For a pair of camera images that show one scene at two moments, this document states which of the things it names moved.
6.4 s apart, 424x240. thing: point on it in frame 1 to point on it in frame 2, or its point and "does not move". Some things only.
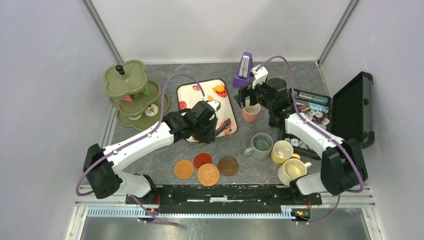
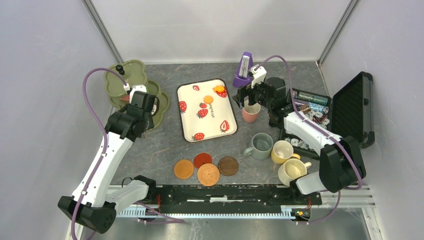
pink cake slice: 127,97 does not move
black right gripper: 249,91 does not move
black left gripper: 209,137 to 152,125
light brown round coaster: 183,169 does not move
